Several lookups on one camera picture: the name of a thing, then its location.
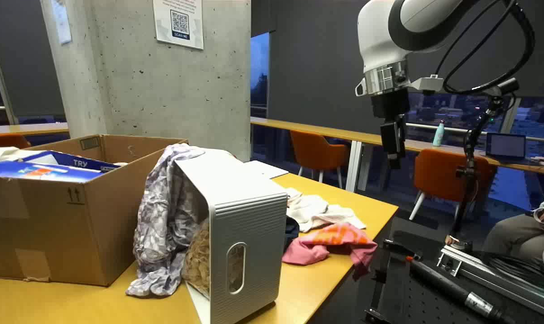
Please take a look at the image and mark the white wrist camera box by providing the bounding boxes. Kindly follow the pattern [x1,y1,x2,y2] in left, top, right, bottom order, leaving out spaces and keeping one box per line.
[407,75,448,96]

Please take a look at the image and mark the grey white towel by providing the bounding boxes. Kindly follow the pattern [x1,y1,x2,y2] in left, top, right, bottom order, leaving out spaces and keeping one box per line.
[285,190,367,235]

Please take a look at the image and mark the orange chair backrest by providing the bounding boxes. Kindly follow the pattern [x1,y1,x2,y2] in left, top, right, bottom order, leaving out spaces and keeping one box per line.
[0,134,32,159]

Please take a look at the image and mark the purple floral cloth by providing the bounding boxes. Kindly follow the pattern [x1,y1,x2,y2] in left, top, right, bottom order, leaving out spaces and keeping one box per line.
[126,143,209,301]

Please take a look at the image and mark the long wooden counter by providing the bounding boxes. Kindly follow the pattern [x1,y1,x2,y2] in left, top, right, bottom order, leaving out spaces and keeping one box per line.
[250,116,544,195]

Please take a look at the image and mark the wooden window bench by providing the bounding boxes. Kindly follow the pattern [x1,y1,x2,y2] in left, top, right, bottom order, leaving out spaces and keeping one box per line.
[0,121,70,139]

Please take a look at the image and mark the small white wall notice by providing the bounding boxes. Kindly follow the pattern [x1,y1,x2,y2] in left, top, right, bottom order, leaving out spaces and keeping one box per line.
[50,0,74,48]

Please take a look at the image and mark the brown cardboard box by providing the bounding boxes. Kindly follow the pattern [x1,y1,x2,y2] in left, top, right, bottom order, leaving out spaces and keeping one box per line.
[0,134,187,289]

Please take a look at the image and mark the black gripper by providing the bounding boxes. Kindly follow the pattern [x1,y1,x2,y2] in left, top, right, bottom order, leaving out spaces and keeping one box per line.
[369,89,412,172]

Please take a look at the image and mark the orange chair with white legs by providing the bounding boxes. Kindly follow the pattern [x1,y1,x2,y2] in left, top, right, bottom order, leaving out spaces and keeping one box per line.
[407,148,499,224]
[288,130,349,190]

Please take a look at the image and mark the black camera stand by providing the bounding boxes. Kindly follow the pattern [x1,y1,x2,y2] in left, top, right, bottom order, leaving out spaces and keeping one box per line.
[450,76,521,240]

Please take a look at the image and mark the silver aluminium rail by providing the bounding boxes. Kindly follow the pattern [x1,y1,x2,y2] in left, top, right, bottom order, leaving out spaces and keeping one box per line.
[436,242,544,319]

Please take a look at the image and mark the blue printed package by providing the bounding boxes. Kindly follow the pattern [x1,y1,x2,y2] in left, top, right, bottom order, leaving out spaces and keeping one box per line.
[0,150,121,186]

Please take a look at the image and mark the seated person in grey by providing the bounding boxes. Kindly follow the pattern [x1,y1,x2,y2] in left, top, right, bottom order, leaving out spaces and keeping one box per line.
[481,183,544,280]

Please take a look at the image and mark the tan woven material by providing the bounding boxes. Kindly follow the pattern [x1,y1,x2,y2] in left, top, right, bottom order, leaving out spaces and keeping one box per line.
[182,219,247,298]

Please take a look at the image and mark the black tripod tube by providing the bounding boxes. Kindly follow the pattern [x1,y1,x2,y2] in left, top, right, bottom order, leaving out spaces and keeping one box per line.
[402,255,504,324]

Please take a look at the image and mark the dark laptop screen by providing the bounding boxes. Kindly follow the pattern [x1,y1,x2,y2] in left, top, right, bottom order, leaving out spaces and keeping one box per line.
[485,132,528,163]

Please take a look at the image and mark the pink cloth with orange stripes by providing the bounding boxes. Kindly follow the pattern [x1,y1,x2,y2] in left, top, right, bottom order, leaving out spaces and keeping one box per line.
[281,222,378,271]

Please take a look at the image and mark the navy blue cloth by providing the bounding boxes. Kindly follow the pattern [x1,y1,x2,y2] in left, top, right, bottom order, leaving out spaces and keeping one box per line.
[283,217,301,249]

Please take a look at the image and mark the white plastic bin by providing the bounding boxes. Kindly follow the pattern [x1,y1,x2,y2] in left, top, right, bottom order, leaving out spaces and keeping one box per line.
[171,150,290,324]

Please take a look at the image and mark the QR code poster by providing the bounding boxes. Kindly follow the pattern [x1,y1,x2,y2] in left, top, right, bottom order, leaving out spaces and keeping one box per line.
[151,0,205,51]

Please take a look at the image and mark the teal water bottle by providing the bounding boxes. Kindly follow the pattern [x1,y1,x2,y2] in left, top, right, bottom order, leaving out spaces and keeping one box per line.
[432,121,447,148]

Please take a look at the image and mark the white paper sheet in carton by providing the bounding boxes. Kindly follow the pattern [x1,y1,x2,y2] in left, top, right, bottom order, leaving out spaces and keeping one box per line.
[0,145,45,166]

